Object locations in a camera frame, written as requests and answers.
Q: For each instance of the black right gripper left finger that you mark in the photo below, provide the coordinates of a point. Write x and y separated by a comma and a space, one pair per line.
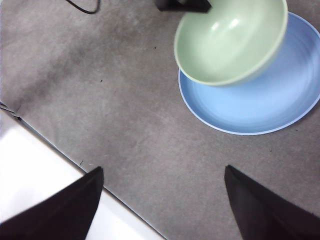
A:
62, 212

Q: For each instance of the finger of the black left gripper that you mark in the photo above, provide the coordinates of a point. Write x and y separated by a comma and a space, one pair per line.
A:
185, 6

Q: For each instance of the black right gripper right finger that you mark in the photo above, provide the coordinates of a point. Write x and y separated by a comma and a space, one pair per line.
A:
265, 215

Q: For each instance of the green bowl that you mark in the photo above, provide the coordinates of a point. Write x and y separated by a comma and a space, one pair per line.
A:
225, 50

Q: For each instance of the blue plate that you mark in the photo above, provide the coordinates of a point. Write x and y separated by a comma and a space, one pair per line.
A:
250, 112

